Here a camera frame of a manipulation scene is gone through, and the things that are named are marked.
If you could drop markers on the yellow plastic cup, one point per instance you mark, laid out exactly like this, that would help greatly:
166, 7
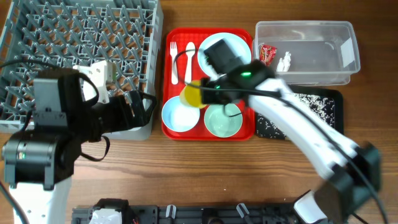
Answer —
191, 96

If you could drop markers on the white plastic spoon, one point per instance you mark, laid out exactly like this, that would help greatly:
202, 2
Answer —
190, 52

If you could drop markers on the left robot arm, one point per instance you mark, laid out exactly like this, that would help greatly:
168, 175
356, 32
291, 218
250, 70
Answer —
39, 162

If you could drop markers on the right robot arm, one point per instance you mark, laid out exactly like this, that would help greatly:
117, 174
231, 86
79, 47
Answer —
351, 173

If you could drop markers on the red snack wrapper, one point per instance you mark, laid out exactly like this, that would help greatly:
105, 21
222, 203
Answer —
267, 54

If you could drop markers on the clear plastic waste bin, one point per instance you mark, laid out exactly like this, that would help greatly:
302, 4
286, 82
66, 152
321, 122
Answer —
322, 52

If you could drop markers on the food scraps and rice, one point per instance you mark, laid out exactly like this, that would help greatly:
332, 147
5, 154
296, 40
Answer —
323, 107

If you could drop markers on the white tissue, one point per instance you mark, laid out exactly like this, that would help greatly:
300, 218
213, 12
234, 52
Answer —
284, 63

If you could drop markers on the white plastic fork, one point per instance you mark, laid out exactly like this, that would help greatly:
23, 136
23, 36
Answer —
173, 54

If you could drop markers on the light blue bowl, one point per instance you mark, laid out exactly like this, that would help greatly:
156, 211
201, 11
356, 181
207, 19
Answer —
178, 117

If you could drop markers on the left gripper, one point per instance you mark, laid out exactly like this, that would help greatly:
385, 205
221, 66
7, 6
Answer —
122, 122

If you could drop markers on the grey plastic dishwasher rack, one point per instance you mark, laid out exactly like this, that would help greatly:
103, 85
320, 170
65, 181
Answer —
67, 33

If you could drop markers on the light green bowl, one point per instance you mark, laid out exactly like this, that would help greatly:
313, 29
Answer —
223, 121

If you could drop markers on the light blue round plate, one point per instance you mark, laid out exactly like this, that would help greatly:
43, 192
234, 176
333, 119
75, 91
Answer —
236, 44

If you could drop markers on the red plastic serving tray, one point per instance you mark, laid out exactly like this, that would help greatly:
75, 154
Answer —
182, 36

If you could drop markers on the black rectangular waste tray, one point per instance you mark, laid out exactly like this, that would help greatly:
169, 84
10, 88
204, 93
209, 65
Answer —
336, 95

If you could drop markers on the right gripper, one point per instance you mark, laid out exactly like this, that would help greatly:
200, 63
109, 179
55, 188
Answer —
207, 98

